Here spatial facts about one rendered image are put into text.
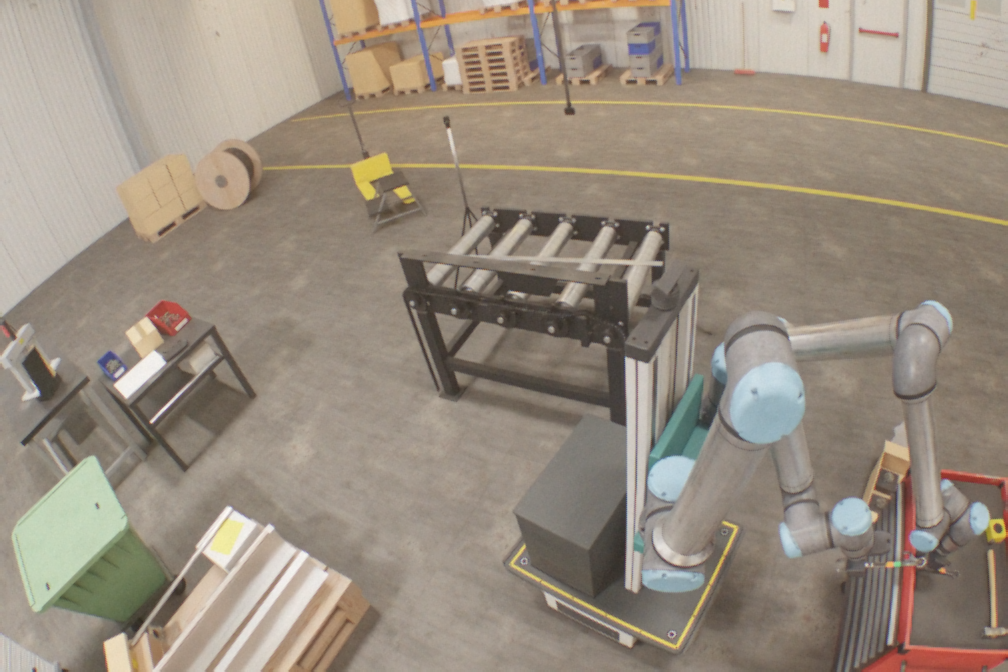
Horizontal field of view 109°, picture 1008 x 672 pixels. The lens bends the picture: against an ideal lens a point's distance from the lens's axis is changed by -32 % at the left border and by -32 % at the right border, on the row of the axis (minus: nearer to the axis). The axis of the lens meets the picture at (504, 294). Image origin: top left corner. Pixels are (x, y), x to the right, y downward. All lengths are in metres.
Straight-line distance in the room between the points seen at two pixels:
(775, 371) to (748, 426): 0.09
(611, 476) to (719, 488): 1.14
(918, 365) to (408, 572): 2.55
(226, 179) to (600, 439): 7.49
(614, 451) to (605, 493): 0.20
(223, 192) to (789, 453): 8.48
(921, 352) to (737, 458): 0.61
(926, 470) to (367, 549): 2.71
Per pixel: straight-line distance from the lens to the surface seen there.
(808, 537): 1.29
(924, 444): 1.45
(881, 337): 1.48
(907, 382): 1.34
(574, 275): 2.49
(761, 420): 0.81
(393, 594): 2.98
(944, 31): 11.45
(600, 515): 1.99
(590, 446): 2.17
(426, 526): 3.11
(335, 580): 2.80
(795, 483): 1.29
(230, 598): 2.90
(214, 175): 8.80
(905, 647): 1.90
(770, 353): 0.82
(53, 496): 3.59
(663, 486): 1.33
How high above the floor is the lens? 2.58
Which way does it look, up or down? 35 degrees down
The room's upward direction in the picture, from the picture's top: 12 degrees counter-clockwise
